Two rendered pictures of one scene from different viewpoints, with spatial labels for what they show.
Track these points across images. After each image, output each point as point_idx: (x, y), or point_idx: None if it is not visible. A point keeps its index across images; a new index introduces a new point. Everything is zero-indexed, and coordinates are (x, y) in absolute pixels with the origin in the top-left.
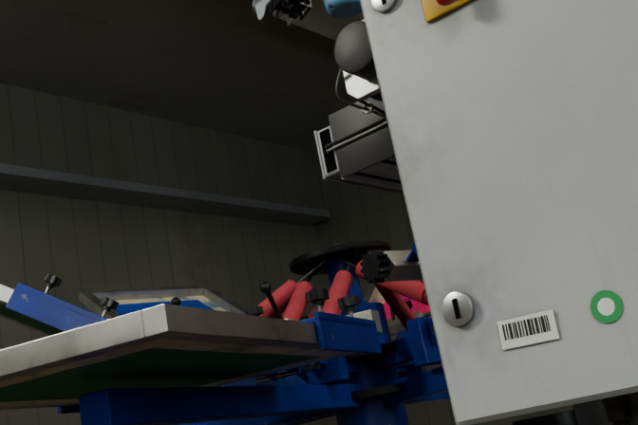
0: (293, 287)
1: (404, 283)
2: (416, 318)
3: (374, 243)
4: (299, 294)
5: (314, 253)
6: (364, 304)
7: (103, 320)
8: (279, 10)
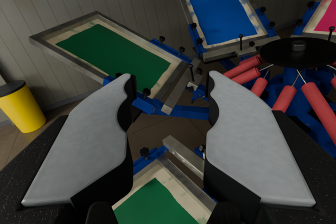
0: (256, 75)
1: (334, 133)
2: (330, 153)
3: (327, 63)
4: (255, 93)
5: (275, 63)
6: (301, 92)
7: (143, 102)
8: (209, 97)
